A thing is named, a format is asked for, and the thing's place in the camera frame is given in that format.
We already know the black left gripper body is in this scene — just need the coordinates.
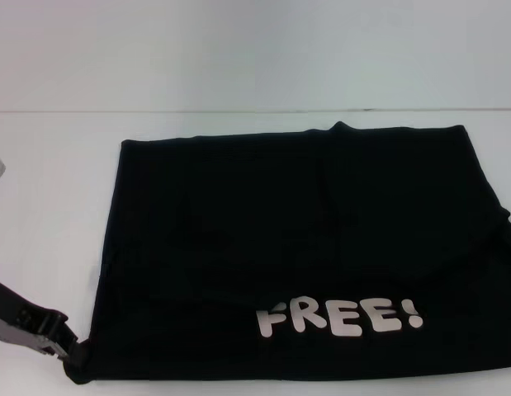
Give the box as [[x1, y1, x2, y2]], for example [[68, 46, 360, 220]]
[[0, 275, 69, 356]]

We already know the black t-shirt with white print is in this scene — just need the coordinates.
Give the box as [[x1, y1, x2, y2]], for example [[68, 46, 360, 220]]
[[63, 120, 511, 396]]

